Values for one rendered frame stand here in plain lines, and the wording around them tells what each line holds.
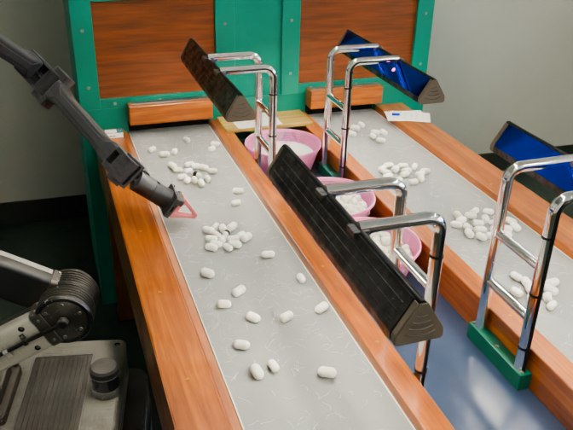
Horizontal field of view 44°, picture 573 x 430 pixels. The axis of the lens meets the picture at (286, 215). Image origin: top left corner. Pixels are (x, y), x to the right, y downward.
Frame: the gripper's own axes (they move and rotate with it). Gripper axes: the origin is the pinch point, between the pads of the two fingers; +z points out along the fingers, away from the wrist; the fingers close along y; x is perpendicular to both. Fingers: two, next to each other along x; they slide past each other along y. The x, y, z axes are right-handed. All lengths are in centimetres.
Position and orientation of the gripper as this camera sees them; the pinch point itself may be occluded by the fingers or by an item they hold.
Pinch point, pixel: (193, 215)
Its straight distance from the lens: 200.0
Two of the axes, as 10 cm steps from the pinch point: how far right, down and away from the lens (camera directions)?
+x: -6.2, 7.7, 1.7
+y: -3.0, -4.3, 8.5
